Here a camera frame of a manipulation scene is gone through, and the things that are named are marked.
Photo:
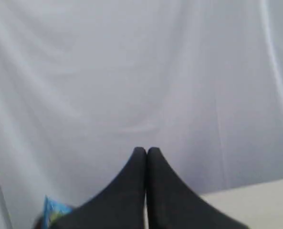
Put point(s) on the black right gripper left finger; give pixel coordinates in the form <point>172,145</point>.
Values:
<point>119,206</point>

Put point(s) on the white backdrop curtain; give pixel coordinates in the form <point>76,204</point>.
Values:
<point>83,82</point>

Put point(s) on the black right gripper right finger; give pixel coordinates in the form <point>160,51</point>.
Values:
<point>171,204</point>

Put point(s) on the blue chips bag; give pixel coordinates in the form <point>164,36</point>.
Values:
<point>53,210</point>

